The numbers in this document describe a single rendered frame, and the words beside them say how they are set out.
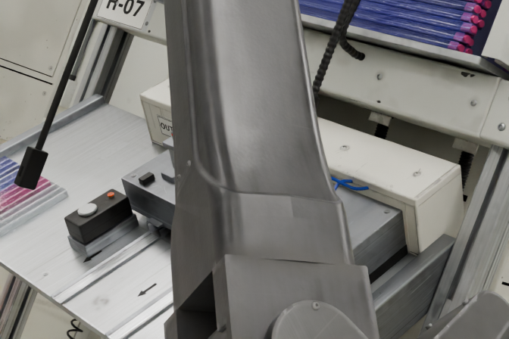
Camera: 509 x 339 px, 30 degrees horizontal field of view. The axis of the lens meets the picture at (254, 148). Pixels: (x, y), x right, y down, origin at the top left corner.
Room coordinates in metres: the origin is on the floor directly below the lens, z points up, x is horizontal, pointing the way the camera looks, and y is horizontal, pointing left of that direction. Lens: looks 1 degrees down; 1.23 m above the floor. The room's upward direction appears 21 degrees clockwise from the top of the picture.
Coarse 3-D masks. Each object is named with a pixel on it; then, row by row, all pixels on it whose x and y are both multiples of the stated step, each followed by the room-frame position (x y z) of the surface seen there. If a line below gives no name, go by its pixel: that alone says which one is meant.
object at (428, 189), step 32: (160, 96) 1.31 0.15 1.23; (160, 128) 1.33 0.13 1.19; (320, 128) 1.16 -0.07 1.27; (352, 160) 1.09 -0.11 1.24; (384, 160) 1.07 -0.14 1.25; (416, 160) 1.06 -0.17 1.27; (384, 192) 1.03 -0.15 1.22; (416, 192) 1.01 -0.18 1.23; (448, 192) 1.04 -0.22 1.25; (416, 224) 1.02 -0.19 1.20; (448, 224) 1.06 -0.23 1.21; (416, 256) 1.04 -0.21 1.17
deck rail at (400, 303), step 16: (448, 240) 1.04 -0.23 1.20; (432, 256) 1.02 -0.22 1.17; (448, 256) 1.04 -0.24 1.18; (400, 272) 1.01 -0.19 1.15; (416, 272) 1.00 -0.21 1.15; (432, 272) 1.02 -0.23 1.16; (384, 288) 0.99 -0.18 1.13; (400, 288) 0.99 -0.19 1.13; (416, 288) 1.01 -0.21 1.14; (432, 288) 1.03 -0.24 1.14; (384, 304) 0.97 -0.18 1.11; (400, 304) 0.99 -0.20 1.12; (416, 304) 1.02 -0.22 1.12; (384, 320) 0.98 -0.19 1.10; (400, 320) 1.00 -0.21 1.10; (416, 320) 1.02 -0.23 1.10; (384, 336) 0.99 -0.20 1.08; (400, 336) 1.01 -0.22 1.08
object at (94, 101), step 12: (96, 96) 1.51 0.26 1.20; (72, 108) 1.48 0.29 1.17; (84, 108) 1.48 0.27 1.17; (60, 120) 1.46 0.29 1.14; (72, 120) 1.48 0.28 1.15; (24, 132) 1.44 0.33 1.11; (36, 132) 1.44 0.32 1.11; (48, 132) 1.45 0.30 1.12; (12, 144) 1.41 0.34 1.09; (24, 144) 1.43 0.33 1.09; (0, 156) 1.40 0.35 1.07
